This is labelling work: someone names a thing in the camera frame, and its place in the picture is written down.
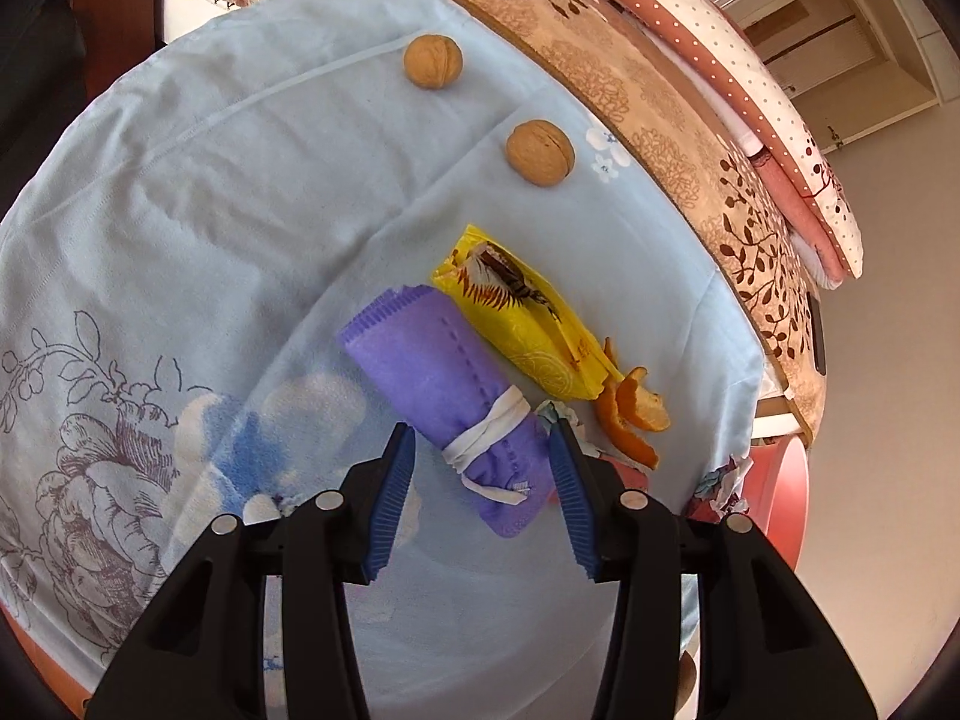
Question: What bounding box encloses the yellow snack wrapper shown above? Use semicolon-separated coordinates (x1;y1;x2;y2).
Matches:
431;223;612;400

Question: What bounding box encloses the light blue floral cloth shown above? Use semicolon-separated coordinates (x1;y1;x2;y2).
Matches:
0;0;766;720

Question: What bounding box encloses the cream panelled door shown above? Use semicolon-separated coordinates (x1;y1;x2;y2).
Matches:
724;0;946;157

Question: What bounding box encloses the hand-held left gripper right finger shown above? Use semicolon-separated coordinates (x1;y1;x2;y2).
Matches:
547;420;878;720

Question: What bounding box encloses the pink plastic bucket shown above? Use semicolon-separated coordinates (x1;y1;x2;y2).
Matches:
750;431;812;586

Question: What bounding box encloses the pink dotted folded quilt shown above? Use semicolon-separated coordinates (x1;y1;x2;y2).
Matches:
525;0;863;290

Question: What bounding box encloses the orange peel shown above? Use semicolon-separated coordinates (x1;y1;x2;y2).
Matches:
596;337;672;470

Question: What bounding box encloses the red and white paper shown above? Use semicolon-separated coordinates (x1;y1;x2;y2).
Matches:
694;456;752;520

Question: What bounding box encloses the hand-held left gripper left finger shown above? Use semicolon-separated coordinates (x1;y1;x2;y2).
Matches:
84;422;417;720

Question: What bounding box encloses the black smartphone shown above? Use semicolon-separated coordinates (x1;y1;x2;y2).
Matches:
808;296;827;376

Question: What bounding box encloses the walnut with open seam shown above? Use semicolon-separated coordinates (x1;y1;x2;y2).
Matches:
506;118;576;187

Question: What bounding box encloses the purple cloth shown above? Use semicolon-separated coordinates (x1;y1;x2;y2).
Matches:
336;285;560;539

